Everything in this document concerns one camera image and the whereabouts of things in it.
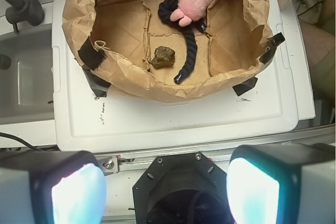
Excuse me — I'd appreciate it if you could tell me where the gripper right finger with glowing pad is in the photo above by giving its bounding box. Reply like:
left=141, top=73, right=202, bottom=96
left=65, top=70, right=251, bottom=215
left=226, top=143, right=335, bottom=223

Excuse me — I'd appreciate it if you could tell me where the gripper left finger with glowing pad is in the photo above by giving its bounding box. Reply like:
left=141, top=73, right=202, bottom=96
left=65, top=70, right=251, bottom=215
left=1, top=151, right=107, bottom=223

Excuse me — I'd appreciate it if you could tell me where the dark olive rock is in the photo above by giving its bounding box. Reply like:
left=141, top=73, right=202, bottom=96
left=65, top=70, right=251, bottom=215
left=150, top=46, right=175, bottom=68

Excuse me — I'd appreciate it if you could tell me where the white plastic bin lid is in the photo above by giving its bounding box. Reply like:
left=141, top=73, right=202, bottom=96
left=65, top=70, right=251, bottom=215
left=52, top=0, right=298, bottom=153

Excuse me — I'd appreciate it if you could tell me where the black tape strip lower right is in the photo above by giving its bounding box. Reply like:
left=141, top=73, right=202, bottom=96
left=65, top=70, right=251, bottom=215
left=232, top=77, right=258, bottom=97

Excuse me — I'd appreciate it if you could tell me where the black tape strip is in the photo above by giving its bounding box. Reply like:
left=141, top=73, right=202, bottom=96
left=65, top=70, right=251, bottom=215
left=232, top=77, right=258, bottom=97
left=259, top=32, right=285, bottom=66
left=78, top=36, right=106, bottom=70

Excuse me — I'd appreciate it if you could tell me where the grey tape strip lower left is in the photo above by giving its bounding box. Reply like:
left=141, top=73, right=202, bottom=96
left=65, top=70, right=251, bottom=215
left=83, top=69, right=111, bottom=98

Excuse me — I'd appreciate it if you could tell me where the black tape strip left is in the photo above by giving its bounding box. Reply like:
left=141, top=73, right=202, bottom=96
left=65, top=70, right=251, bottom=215
left=78, top=36, right=106, bottom=70

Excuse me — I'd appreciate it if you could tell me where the brown paper bag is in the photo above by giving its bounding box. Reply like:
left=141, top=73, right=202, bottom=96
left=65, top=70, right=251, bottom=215
left=62, top=0, right=272, bottom=103

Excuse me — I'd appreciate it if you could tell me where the pink plush toy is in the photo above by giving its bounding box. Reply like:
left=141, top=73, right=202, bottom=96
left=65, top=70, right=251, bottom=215
left=170, top=0, right=213, bottom=27

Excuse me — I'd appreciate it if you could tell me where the thin black cable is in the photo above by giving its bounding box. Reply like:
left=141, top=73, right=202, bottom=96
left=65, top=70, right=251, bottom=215
left=0, top=132, right=44, bottom=152

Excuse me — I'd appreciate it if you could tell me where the black octagonal mount plate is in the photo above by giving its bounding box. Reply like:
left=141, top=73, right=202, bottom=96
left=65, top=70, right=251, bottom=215
left=132, top=153, right=235, bottom=223

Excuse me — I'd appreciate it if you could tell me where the black twisted rope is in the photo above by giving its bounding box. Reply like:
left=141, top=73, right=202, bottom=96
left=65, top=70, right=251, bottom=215
left=157, top=0, right=207, bottom=85

